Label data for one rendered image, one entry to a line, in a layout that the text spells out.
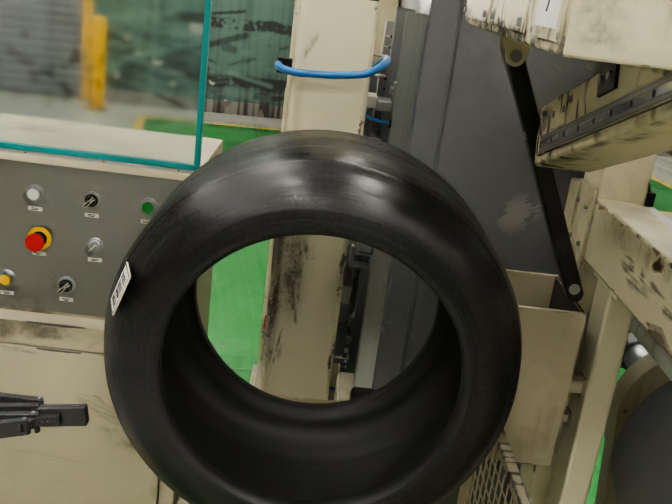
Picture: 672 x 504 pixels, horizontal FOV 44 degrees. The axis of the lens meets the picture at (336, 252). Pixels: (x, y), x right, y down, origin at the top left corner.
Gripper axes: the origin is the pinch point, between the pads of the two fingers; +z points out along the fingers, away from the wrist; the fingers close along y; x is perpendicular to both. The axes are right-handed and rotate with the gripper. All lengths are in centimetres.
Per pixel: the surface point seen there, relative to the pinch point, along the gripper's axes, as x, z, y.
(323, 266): -13.8, 38.7, 26.2
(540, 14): -58, 62, -26
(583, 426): 15, 84, 21
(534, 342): -2, 74, 19
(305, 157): -40, 38, -7
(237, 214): -33.9, 29.4, -11.7
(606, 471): 42, 99, 47
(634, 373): 18, 103, 48
